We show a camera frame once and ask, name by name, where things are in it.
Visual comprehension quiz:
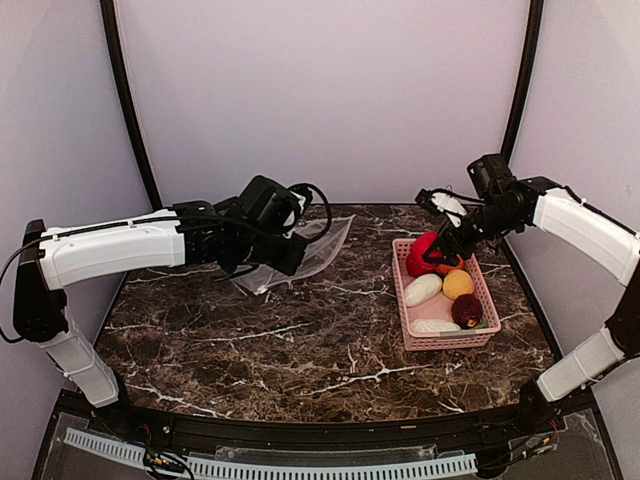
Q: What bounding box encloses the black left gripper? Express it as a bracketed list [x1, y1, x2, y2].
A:
[235, 232, 311, 276]

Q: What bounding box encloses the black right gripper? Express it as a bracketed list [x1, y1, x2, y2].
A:
[423, 200, 520, 266]

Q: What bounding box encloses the red toy apple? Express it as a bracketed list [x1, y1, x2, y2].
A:
[408, 232, 443, 263]

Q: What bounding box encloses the white toy vegetable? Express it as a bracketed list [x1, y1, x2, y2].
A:
[404, 273, 443, 307]
[411, 318, 461, 334]

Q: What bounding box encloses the clear zip top bag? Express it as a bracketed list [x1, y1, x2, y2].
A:
[230, 213, 357, 297]

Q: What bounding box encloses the red toy pepper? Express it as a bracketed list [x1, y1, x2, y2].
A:
[405, 252, 437, 278]

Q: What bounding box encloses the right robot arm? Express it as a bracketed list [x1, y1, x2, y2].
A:
[416, 154, 639, 434]

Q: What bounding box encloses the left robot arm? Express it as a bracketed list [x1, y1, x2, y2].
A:
[1, 175, 329, 436]

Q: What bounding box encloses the orange toy tangerine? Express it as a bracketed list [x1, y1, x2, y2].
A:
[435, 262, 464, 277]

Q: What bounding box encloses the yellow toy fruit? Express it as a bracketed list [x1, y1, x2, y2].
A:
[442, 269, 475, 300]

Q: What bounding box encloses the dark red toy fruit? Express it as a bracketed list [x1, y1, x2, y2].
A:
[451, 294, 483, 329]

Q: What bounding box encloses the pink plastic basket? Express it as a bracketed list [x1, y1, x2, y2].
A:
[392, 238, 501, 351]

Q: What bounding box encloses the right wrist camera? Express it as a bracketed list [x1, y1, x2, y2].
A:
[415, 189, 467, 227]

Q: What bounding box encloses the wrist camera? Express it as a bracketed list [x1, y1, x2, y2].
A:
[283, 183, 313, 238]
[415, 189, 467, 227]

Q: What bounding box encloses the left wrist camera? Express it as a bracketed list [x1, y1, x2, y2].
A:
[283, 183, 313, 238]

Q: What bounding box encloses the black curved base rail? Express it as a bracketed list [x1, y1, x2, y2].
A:
[89, 381, 562, 451]

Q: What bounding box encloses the right black frame post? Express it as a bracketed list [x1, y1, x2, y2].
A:
[500, 0, 544, 164]

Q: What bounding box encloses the black frame post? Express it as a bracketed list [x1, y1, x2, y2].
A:
[500, 0, 544, 164]
[99, 0, 162, 210]

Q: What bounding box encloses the white slotted cable duct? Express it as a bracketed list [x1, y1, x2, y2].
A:
[63, 427, 478, 479]

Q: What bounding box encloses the left black frame post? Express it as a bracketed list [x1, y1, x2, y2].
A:
[99, 0, 162, 210]

